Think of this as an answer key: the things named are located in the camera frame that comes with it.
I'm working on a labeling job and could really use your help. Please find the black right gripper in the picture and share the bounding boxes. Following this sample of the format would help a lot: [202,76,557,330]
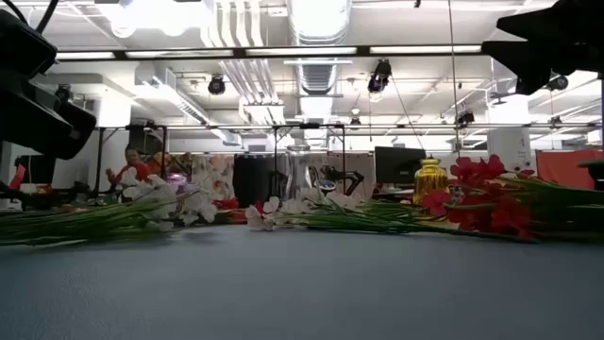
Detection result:
[480,0,604,95]

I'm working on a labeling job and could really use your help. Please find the white artificial flower bunch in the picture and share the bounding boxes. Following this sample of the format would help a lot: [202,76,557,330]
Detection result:
[177,187,219,226]
[243,195,539,245]
[0,167,190,247]
[282,186,426,223]

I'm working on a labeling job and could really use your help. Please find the purple glass vase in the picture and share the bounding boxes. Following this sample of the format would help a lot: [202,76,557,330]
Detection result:
[165,172,189,195]

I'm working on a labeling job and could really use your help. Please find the red artificial flower bunch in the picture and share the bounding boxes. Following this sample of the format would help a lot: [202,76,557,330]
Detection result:
[421,154,604,243]
[210,196,265,226]

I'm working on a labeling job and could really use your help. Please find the yellow glass vase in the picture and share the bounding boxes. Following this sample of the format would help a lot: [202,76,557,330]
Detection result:
[413,158,449,207]

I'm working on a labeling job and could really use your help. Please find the clear glass vase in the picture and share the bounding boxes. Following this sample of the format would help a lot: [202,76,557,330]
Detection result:
[285,144,313,202]

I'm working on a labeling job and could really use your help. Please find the white pillar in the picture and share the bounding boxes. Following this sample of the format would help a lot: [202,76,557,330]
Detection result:
[488,93,532,171]

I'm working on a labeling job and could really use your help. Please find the person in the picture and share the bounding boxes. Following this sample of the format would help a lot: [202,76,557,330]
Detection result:
[106,145,152,188]

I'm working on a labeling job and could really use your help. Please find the orange partition panel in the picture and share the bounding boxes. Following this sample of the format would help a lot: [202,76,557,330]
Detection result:
[535,149,604,191]

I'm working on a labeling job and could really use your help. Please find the floral patterned curtain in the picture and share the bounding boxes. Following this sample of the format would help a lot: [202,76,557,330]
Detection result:
[191,154,235,199]

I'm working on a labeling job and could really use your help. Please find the black computer monitor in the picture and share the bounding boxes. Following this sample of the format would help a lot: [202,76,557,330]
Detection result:
[375,145,428,186]

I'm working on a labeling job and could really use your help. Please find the black light bar frame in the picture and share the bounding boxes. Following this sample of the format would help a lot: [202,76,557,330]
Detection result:
[55,44,483,61]

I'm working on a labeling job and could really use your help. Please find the silver ventilation duct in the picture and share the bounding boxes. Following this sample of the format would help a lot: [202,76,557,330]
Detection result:
[287,0,353,95]

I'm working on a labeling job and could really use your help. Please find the black metal station frame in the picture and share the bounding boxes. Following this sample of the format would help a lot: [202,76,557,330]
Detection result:
[96,123,348,199]

